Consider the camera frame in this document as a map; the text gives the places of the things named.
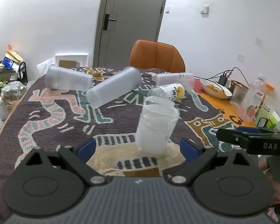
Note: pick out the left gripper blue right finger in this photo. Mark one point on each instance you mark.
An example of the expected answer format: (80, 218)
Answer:
(188, 150)

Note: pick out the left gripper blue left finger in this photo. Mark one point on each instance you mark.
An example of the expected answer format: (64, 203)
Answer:
(86, 149)

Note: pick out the frosted cup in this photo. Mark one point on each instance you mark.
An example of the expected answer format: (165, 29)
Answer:
(117, 85)
(59, 78)
(186, 79)
(157, 121)

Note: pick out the metal cup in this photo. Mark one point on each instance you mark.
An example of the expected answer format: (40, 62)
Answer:
(239, 92)

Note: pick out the operator hand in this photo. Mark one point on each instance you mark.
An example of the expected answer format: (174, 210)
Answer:
(270, 166)

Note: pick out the green white box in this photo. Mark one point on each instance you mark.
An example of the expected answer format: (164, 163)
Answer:
(269, 122)

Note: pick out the pink label drink bottle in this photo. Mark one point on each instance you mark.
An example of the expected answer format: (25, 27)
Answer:
(252, 99)

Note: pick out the orange cap juice bottle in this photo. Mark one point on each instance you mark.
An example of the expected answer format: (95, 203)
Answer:
(266, 108)

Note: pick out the patterned woven tablecloth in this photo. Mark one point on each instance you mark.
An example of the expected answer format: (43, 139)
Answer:
(51, 119)

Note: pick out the vitamin C water bottle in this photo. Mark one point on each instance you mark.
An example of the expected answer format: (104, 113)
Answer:
(173, 92)

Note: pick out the white fruit bowl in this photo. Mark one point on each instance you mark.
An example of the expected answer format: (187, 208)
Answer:
(215, 90)

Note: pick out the black power adapter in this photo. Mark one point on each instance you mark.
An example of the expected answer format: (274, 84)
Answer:
(222, 80)

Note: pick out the orange leather chair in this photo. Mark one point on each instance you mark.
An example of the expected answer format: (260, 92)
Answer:
(151, 54)

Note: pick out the clear plastic bag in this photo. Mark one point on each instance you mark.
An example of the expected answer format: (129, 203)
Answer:
(12, 91)

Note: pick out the orange snack packages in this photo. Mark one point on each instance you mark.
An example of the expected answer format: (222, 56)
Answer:
(12, 59)

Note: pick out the grey door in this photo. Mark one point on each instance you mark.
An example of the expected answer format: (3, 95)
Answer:
(120, 24)

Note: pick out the white picture frame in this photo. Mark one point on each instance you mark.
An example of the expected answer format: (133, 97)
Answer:
(80, 58)

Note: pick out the black wire rack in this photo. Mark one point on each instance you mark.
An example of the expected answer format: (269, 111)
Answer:
(11, 75)

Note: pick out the white wall switch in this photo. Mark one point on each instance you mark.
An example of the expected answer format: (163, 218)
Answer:
(204, 9)

